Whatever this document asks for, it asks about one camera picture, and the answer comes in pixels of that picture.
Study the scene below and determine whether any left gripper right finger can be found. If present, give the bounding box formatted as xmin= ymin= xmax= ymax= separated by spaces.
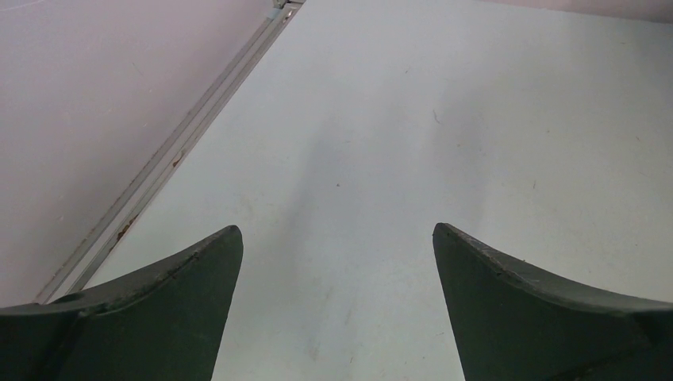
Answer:
xmin=433 ymin=223 xmax=672 ymax=380

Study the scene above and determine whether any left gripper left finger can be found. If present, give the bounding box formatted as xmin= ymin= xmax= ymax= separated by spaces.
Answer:
xmin=1 ymin=225 xmax=244 ymax=380

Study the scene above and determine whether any left aluminium corner post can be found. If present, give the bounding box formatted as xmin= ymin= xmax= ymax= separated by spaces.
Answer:
xmin=33 ymin=1 xmax=303 ymax=303

